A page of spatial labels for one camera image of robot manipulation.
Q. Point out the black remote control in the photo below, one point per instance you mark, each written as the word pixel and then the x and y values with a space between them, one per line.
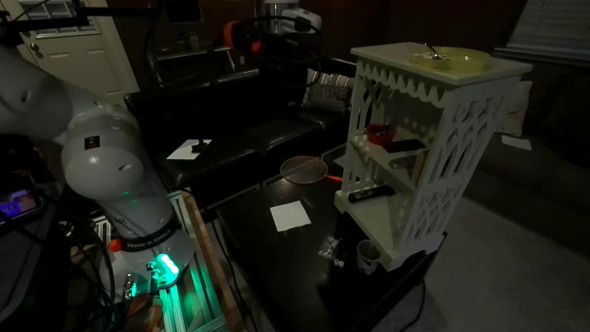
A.
pixel 371 191
pixel 406 145

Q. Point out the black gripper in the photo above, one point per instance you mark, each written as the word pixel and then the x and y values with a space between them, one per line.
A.
pixel 284 64

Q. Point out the grey remote control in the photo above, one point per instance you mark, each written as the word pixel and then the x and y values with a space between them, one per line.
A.
pixel 406 160

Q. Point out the clear plastic bag with dice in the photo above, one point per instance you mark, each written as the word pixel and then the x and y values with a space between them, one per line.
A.
pixel 328 247

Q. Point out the white ornate shelf unit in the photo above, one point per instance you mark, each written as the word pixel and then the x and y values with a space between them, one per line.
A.
pixel 467 140

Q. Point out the black leather bench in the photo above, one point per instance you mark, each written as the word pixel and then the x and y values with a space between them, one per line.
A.
pixel 245 140

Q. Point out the white window blinds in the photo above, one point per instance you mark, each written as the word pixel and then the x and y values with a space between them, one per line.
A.
pixel 553 27

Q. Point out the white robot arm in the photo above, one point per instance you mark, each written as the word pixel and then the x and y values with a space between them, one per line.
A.
pixel 98 158

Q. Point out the tablet with lit screen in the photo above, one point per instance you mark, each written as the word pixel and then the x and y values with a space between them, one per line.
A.
pixel 15 202

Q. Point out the red bowl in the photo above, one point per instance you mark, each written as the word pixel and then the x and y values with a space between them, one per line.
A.
pixel 380 132

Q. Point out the grey couch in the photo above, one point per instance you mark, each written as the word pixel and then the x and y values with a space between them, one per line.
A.
pixel 540 177

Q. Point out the wooden plank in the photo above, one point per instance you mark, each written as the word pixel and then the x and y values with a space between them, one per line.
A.
pixel 208 258

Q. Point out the white couch cushion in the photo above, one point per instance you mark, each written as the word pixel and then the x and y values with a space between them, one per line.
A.
pixel 516 110

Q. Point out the metal spoon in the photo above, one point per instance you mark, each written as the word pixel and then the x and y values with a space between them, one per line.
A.
pixel 433 51

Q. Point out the small white paper note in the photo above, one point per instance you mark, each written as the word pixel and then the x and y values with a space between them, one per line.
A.
pixel 516 142

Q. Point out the white panel door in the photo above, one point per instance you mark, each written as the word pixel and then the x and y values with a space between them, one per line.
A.
pixel 79 60

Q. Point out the white paper sheet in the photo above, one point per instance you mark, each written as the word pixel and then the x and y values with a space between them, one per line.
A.
pixel 290 215

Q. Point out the white paper with black clip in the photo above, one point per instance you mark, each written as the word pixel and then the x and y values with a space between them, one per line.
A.
pixel 181 151

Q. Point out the black camera mounting bar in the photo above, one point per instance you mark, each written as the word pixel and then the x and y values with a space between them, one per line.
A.
pixel 48 22

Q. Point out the patterned throw pillow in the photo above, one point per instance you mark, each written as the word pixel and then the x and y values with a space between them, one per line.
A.
pixel 332 88

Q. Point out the yellow-green plate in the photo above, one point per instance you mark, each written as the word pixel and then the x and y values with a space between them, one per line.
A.
pixel 461 59

